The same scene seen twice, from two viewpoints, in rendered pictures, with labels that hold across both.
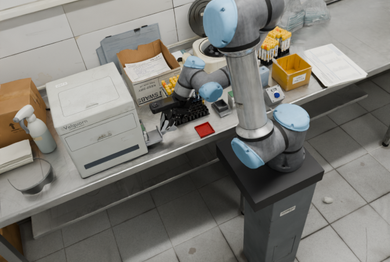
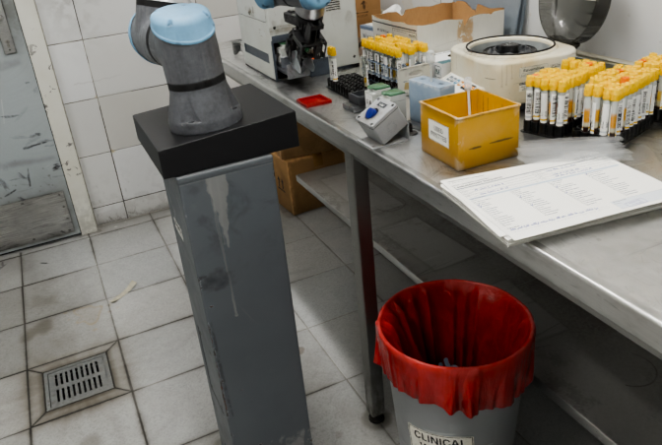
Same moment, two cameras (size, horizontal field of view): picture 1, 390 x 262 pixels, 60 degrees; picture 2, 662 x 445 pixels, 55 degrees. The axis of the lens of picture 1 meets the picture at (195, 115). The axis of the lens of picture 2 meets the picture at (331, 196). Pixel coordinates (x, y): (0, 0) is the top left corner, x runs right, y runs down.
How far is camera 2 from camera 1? 1.94 m
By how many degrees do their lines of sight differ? 71
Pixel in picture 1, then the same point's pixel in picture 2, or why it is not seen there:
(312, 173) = (158, 143)
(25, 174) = not seen: hidden behind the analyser
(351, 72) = (514, 215)
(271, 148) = (137, 27)
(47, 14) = not seen: outside the picture
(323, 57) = (590, 181)
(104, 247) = (313, 265)
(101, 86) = not seen: outside the picture
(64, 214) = (325, 185)
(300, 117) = (167, 15)
